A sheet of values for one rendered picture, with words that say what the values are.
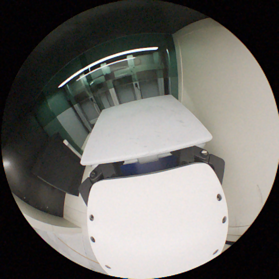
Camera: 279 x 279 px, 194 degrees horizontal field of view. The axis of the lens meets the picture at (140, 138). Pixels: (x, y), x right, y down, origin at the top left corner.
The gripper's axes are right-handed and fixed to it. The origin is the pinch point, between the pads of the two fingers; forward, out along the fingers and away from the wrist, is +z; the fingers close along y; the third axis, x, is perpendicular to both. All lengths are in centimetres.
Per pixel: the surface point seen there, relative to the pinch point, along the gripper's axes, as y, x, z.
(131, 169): -5.0, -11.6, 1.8
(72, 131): -59, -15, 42
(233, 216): 15.1, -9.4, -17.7
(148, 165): -0.2, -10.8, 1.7
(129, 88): -4, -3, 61
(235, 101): 15.3, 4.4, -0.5
